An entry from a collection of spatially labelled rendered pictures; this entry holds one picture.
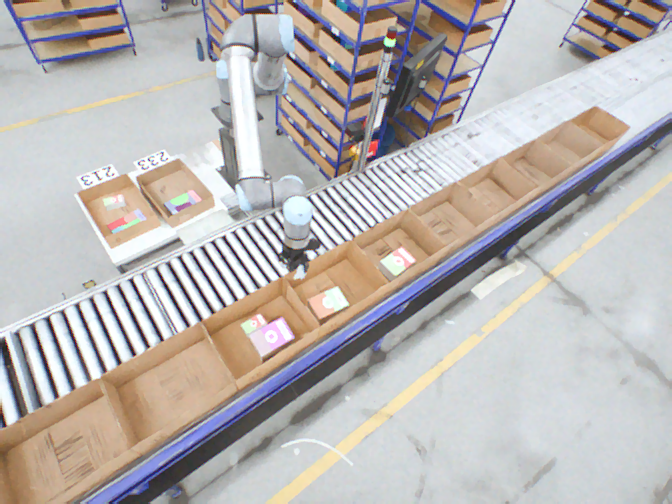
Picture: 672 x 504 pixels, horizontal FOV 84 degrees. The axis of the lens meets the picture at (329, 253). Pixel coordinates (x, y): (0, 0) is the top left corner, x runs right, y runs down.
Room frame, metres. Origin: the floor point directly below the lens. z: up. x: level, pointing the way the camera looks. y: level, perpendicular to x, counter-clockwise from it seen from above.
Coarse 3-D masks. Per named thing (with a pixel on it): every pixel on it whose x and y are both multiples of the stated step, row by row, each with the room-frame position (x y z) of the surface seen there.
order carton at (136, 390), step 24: (192, 336) 0.51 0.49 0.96; (144, 360) 0.37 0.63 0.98; (168, 360) 0.42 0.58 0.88; (192, 360) 0.43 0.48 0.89; (216, 360) 0.45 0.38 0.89; (120, 384) 0.28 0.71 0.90; (144, 384) 0.30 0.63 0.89; (168, 384) 0.32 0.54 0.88; (192, 384) 0.34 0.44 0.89; (216, 384) 0.36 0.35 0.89; (120, 408) 0.19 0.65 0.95; (144, 408) 0.22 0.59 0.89; (168, 408) 0.23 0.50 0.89; (192, 408) 0.23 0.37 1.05; (144, 432) 0.14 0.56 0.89; (168, 432) 0.15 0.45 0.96
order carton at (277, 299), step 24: (264, 288) 0.76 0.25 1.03; (288, 288) 0.79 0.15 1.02; (216, 312) 0.60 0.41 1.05; (240, 312) 0.67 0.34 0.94; (264, 312) 0.71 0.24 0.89; (288, 312) 0.73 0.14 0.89; (216, 336) 0.56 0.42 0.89; (240, 336) 0.58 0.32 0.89; (312, 336) 0.60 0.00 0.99; (240, 360) 0.47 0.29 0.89; (240, 384) 0.36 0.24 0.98
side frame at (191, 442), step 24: (624, 144) 2.58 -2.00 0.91; (600, 168) 2.40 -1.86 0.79; (552, 192) 1.89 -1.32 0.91; (528, 216) 1.76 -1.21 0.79; (456, 264) 1.19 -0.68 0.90; (384, 312) 0.82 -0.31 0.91; (336, 336) 0.65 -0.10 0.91; (312, 360) 0.53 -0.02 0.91; (288, 384) 0.44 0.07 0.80; (240, 408) 0.28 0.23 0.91; (192, 432) 0.17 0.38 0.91; (216, 432) 0.19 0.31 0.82; (168, 456) 0.08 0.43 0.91; (120, 480) -0.02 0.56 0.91; (144, 480) -0.01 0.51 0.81
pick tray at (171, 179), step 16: (176, 160) 1.60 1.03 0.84; (144, 176) 1.43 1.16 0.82; (160, 176) 1.50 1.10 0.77; (176, 176) 1.54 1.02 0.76; (192, 176) 1.52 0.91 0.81; (144, 192) 1.36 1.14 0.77; (160, 192) 1.39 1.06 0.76; (176, 192) 1.41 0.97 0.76; (208, 192) 1.41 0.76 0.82; (160, 208) 1.21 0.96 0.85; (192, 208) 1.27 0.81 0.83; (208, 208) 1.34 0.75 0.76; (176, 224) 1.18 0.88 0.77
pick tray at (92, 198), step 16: (128, 176) 1.39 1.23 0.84; (80, 192) 1.22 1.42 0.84; (96, 192) 1.27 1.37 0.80; (112, 192) 1.32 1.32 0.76; (128, 192) 1.35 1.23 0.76; (96, 208) 1.19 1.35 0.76; (128, 208) 1.23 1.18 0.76; (144, 208) 1.25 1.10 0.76; (96, 224) 1.08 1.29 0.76; (144, 224) 1.11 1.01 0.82; (160, 224) 1.17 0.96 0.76; (112, 240) 0.98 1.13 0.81; (128, 240) 1.03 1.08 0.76
